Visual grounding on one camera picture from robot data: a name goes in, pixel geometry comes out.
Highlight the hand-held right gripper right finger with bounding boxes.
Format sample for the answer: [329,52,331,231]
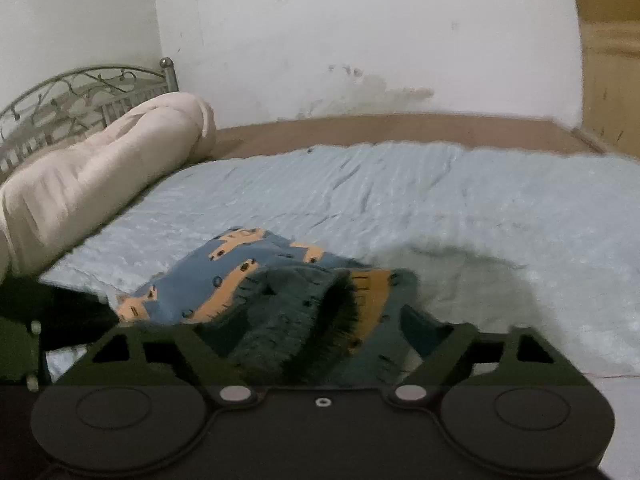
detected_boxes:
[385,305,597,406]

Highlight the metal scrollwork headboard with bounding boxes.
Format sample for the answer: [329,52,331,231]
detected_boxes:
[0,57,179,181]

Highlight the blue pants with orange print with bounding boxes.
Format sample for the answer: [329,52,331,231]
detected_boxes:
[115,227,432,388]

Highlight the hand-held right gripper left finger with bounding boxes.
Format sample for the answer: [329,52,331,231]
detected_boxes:
[54,326,259,406]

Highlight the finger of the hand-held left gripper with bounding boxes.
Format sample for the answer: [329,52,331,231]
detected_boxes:
[37,282,121,353]

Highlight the plywood wall panel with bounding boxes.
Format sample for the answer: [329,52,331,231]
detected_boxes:
[567,0,640,158]

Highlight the brown wooden bed frame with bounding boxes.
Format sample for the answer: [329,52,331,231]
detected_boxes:
[200,112,616,163]

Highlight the rolled cream duvet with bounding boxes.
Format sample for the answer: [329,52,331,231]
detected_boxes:
[0,91,218,281]

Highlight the light blue quilted blanket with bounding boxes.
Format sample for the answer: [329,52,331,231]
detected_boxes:
[40,141,640,381]

